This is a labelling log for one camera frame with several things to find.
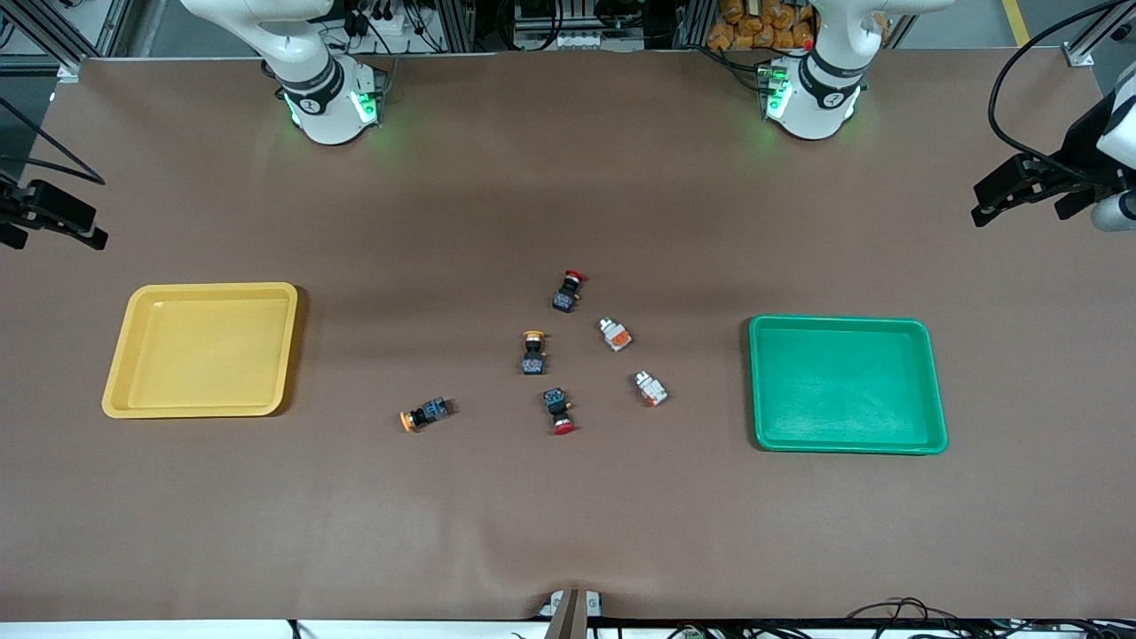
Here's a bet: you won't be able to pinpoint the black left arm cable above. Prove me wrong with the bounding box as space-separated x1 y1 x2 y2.
988 0 1136 178

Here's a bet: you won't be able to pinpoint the orange yellow object pile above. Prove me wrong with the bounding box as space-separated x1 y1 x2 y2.
706 0 817 51

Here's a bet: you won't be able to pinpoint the aluminium frame profile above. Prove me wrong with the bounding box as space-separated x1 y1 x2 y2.
0 0 134 83
1061 0 1136 68

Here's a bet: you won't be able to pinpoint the white socket strip black plugs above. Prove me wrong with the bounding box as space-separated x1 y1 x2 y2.
342 0 422 41

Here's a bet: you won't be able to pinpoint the green plastic tray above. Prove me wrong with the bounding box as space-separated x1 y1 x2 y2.
748 316 949 455

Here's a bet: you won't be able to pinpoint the yellow plastic tray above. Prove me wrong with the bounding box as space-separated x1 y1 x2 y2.
101 282 299 419

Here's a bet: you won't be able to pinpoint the yellow pushbutton green-marked block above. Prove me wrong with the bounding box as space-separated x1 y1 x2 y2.
399 397 454 434

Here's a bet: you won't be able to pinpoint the white power strip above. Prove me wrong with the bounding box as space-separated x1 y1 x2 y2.
513 29 606 52

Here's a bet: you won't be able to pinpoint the metal mat clamp bracket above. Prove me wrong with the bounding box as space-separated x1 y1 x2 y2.
538 588 605 639

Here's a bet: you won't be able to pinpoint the aluminium profile post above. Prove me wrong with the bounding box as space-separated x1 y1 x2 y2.
674 0 711 50
439 0 480 52

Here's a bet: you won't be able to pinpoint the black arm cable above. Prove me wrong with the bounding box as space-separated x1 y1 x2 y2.
988 0 1136 178
0 96 107 187

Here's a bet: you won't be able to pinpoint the red mushroom pushbutton black block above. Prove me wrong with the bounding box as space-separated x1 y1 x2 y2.
551 269 587 313
542 387 577 436

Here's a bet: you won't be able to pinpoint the brown table mat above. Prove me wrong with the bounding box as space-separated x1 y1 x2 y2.
0 49 1136 622

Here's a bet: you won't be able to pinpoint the black cable bundle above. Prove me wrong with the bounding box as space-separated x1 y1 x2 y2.
839 596 1136 639

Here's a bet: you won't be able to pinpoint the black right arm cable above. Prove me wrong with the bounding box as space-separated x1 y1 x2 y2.
0 96 107 187

